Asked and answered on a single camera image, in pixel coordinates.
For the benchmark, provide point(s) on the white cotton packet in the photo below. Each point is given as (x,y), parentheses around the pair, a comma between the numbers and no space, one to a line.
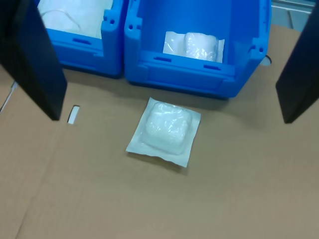
(199,46)
(164,129)

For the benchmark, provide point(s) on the blue plastic storage bin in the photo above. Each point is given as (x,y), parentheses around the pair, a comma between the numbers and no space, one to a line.
(182,79)
(87,57)

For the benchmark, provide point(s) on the stack of white face masks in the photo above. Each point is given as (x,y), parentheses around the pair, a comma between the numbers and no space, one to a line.
(74,15)

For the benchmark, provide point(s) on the brown cardboard sheet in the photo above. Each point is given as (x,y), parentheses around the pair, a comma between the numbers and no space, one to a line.
(224,186)

